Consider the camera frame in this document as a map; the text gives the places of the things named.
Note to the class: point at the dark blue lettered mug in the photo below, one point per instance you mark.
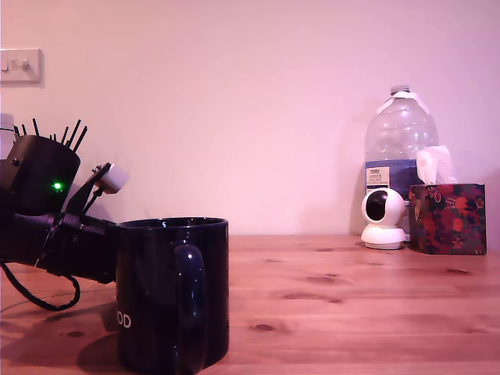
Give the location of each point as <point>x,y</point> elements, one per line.
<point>156,281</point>

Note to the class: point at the black straw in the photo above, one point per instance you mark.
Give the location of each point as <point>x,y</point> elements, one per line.
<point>16,131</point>
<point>82,137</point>
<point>24,130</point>
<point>36,127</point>
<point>65,134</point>
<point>76,134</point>

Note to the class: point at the white bottle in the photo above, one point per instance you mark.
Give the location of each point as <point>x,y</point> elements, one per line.
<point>4,136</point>

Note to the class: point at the large clear water bottle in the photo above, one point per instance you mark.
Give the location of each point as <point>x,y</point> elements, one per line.
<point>394,136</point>

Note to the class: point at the white tissue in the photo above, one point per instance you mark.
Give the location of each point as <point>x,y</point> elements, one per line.
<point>433,164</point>

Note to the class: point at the floral tissue box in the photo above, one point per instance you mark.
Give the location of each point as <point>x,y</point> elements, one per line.
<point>449,222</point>

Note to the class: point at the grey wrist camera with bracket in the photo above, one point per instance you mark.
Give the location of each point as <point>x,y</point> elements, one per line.
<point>114,179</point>

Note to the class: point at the white wall switch plate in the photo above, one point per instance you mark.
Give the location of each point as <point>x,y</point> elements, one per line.
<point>21,66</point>

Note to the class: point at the small white round camera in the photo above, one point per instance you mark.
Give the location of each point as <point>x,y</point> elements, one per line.
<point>384,230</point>

